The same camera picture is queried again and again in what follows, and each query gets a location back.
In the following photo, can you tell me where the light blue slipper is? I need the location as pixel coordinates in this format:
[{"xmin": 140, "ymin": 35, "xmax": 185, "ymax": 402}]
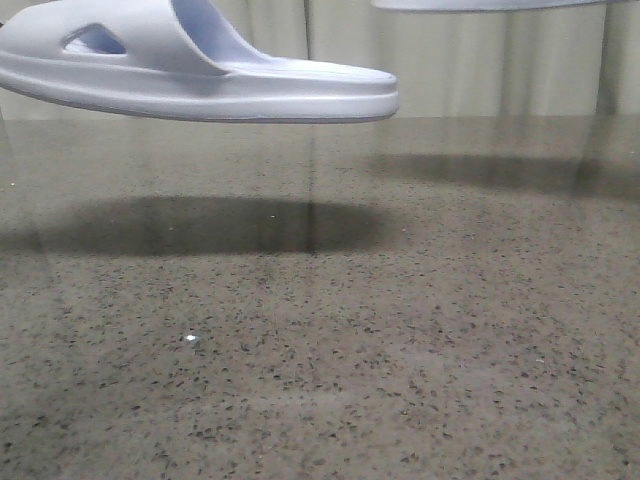
[
  {"xmin": 1, "ymin": 1, "xmax": 399, "ymax": 123},
  {"xmin": 372, "ymin": 0, "xmax": 600, "ymax": 12}
]

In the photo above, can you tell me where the grey-green pleated curtain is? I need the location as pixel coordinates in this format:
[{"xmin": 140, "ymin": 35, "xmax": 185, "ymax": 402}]
[{"xmin": 1, "ymin": 1, "xmax": 639, "ymax": 119}]

